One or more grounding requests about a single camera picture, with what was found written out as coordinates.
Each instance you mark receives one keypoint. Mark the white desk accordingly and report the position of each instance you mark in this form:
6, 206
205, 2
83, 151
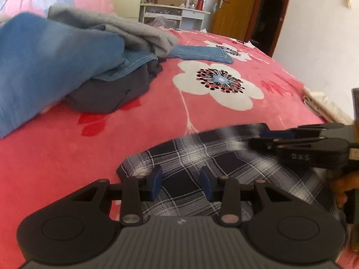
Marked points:
190, 14

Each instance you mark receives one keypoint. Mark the wooden door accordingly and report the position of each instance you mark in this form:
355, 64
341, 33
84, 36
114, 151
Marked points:
235, 19

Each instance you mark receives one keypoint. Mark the light blue cloth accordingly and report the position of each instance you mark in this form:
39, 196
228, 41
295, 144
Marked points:
202, 53

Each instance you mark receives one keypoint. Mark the cardboard box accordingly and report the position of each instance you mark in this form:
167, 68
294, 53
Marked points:
171, 1

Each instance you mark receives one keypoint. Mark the light grey sweater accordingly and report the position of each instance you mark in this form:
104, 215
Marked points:
126, 30

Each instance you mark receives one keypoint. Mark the red floral blanket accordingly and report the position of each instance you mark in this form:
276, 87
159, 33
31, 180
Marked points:
168, 103

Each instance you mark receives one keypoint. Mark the cream towel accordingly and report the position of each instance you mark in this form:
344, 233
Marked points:
322, 102

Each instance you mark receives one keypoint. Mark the dark grey garment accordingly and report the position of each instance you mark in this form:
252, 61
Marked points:
112, 92

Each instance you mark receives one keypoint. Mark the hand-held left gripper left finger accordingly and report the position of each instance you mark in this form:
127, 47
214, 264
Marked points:
155, 182

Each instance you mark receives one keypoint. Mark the clear plastic bag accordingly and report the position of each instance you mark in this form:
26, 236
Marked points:
162, 22

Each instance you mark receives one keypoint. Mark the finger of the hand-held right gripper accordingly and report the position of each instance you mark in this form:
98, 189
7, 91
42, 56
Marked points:
276, 135
280, 144

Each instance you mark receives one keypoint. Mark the person's right hand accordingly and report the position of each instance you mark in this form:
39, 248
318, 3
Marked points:
340, 187

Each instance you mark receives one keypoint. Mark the black white plaid shirt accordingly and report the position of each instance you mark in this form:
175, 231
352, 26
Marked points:
190, 151

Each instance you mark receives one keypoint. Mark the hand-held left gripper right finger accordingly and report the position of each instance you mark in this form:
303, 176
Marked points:
206, 183

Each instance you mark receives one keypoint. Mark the blue jeans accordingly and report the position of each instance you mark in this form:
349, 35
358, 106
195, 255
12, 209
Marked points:
42, 70

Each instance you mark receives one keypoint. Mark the red thermos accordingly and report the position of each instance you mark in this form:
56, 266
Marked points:
200, 3

